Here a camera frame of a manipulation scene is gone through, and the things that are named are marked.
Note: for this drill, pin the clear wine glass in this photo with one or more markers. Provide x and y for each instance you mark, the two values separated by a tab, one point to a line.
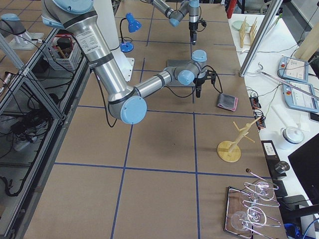
253	217
261	191

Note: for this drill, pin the upper clear wine glass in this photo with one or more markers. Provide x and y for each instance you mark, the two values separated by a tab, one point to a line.
261	191

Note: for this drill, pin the white plastic basket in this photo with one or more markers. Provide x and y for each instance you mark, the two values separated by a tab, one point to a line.
66	52

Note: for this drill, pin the white enamel pot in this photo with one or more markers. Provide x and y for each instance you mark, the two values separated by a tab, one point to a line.
289	136

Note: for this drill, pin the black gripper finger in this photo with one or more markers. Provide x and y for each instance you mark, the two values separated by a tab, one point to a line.
193	37
198	91

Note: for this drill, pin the wooden mug tree stand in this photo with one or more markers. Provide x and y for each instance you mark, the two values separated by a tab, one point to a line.
229	151

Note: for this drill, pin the aluminium frame post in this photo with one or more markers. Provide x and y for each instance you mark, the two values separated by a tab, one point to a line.
261	33

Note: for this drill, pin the black computer monitor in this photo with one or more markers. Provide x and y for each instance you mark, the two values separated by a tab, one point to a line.
305	164

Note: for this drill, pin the near teach pendant tablet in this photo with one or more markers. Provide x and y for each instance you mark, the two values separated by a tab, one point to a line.
298	101

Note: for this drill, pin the far teach pendant tablet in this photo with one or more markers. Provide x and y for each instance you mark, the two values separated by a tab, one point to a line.
293	69

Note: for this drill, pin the lower clear wine glass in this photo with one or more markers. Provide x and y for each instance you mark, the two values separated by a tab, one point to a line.
253	217

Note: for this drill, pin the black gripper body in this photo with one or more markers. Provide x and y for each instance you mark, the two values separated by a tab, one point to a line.
199	81
193	26

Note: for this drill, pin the teach pendant tablet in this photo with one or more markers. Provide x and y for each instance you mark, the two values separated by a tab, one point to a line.
298	101
293	69

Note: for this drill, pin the blue desk lamp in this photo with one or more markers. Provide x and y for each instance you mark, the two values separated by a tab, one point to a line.
133	26

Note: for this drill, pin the metal reach grabber stick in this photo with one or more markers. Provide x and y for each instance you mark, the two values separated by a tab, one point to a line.
285	82

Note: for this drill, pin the pale green plate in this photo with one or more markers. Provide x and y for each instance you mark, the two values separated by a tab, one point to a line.
240	25

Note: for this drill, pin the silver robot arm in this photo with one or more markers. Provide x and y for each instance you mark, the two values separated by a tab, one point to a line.
93	25
175	16

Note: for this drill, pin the wooden dish rack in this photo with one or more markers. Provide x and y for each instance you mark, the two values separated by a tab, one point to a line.
247	30

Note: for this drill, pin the grey laptop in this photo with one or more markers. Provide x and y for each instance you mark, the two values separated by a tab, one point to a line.
183	71

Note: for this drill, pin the grey folded cloth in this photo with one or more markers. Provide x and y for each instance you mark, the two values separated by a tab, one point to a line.
227	102

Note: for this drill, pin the black framed glass rack tray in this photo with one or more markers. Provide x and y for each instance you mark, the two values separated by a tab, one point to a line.
239	200

